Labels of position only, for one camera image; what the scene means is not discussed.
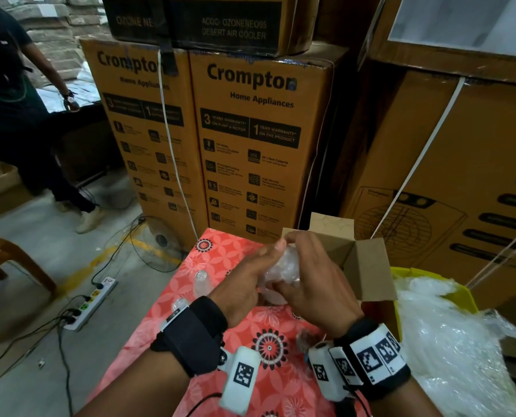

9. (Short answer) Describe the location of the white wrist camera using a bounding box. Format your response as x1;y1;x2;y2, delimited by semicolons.
307;340;351;403
218;345;264;416

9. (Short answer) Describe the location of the white power strip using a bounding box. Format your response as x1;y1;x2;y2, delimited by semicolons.
62;276;119;334

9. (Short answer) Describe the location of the person's left forearm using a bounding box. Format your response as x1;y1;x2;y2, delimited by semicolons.
76;350;191;417

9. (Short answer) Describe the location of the clear drinking glass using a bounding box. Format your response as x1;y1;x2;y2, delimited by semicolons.
193;269;216;299

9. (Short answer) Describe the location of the bubble wrap sheet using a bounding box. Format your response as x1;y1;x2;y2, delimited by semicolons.
258;246;303;308

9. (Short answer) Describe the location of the plain brown floor carton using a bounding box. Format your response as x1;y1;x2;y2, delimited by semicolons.
0;160;32;221

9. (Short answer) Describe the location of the small cardboard box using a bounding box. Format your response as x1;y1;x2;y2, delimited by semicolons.
281;213;399;303

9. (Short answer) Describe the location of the stack of Crompton cartons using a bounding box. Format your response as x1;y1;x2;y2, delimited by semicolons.
80;0;516;311

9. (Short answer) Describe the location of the orange floral tablecloth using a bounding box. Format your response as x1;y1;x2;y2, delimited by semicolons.
88;227;374;417

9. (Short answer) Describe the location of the pile of white papers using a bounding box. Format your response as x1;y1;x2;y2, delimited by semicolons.
36;76;103;115

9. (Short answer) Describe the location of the yellow plastic bin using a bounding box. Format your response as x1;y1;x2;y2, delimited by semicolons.
388;266;482;315

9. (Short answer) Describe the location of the bubble wrap bundle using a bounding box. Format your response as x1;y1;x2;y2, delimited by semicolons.
392;275;516;417

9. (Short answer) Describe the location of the person's right hand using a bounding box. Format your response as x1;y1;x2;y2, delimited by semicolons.
271;230;365;339

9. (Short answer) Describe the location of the person's left hand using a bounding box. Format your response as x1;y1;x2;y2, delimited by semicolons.
208;237;289;328

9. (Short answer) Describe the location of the black wristband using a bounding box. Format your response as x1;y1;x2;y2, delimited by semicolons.
332;317;413;402
149;295;230;379

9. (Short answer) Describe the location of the brown plastic chair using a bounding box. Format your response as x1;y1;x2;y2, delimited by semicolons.
0;232;58;302

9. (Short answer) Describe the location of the wire-guard floor fan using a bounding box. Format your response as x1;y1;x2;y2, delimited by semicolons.
129;215;188;273

